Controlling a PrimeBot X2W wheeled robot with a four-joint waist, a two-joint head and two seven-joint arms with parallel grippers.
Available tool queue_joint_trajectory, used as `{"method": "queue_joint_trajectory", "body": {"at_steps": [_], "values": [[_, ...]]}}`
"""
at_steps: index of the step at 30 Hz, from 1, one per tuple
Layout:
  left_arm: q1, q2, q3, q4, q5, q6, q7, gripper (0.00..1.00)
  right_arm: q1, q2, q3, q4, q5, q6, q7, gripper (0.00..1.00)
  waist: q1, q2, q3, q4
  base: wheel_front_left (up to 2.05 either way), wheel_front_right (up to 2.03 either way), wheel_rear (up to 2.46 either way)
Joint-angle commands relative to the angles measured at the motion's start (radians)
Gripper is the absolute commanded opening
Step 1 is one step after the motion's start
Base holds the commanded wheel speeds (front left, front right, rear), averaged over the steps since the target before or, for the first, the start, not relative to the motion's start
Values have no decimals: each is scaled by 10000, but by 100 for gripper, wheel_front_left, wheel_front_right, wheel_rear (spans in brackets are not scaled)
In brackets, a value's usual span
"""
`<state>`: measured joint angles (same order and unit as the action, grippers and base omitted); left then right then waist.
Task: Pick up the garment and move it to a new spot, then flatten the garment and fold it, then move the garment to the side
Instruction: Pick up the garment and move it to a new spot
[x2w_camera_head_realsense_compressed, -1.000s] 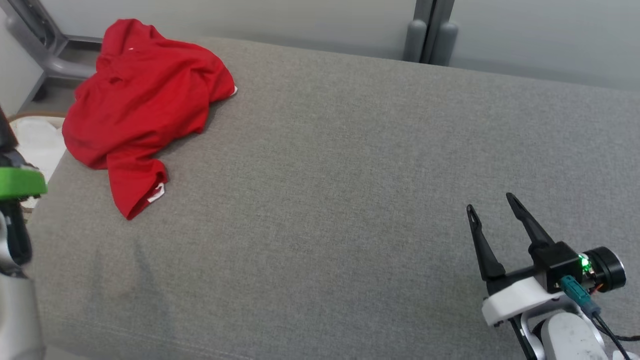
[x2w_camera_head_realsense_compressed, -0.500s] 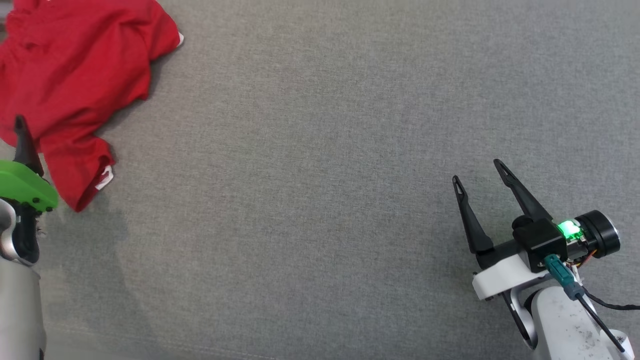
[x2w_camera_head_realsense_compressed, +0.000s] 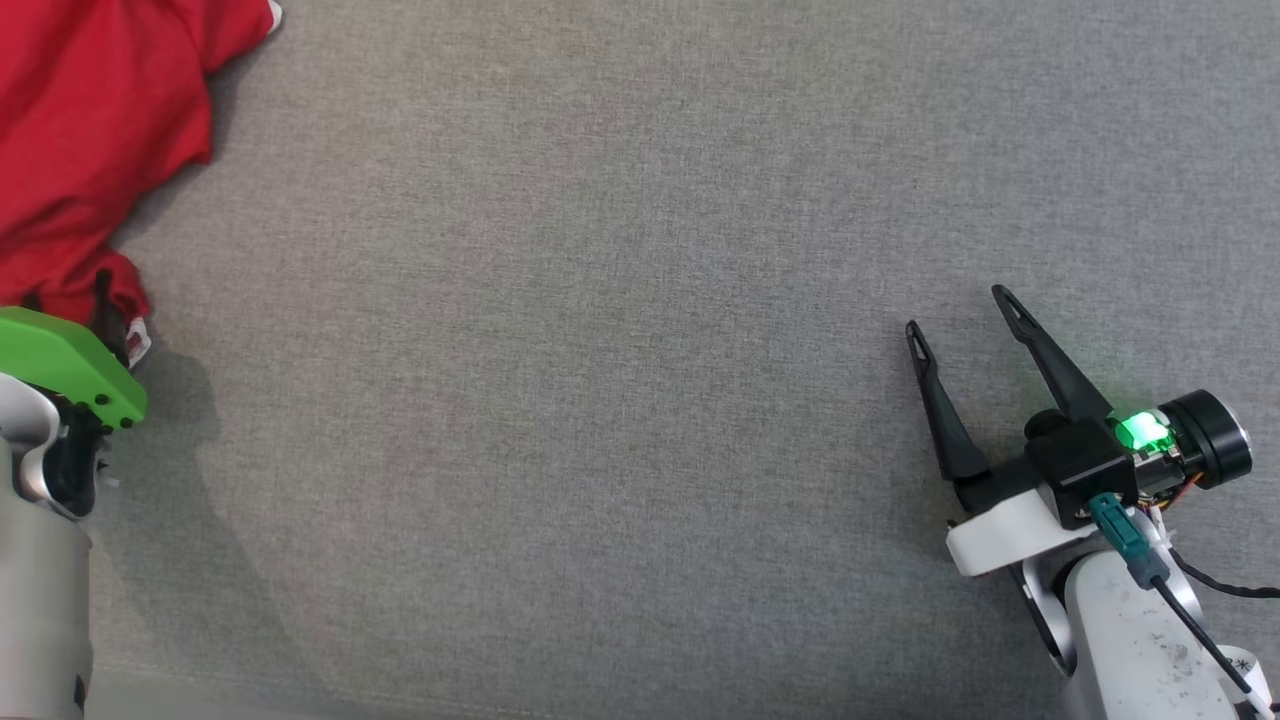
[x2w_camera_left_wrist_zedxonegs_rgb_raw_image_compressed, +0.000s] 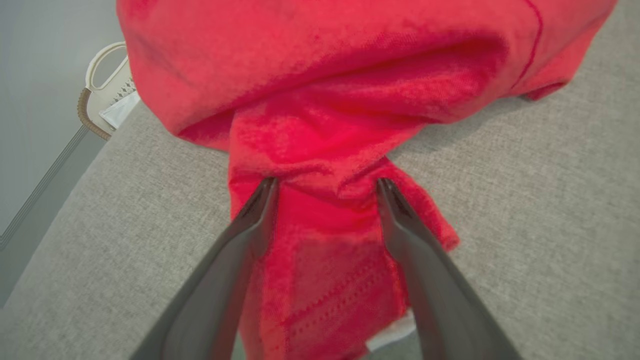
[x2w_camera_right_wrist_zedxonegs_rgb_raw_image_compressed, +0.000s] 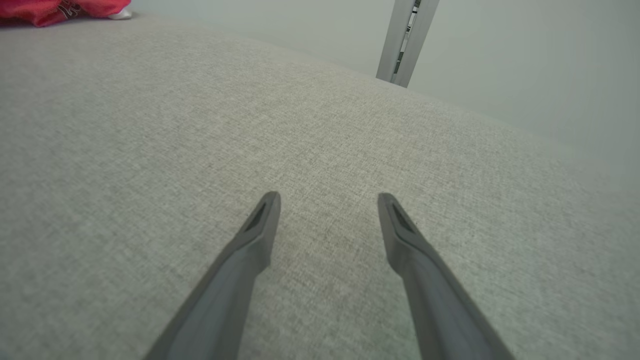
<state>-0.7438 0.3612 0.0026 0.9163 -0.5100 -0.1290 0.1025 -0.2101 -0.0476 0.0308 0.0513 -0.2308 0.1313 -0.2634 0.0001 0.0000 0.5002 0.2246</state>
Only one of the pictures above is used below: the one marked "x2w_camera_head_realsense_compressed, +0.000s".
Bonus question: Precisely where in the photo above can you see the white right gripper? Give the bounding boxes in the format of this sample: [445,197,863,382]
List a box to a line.
[905,284,1254,580]

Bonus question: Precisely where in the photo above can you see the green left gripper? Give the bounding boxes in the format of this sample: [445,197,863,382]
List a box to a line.
[0,268,150,432]

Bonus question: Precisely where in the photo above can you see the red shorts white waistband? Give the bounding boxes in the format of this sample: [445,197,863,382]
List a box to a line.
[0,0,284,366]

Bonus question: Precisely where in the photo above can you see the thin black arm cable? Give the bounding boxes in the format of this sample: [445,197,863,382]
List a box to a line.
[1165,545,1280,601]

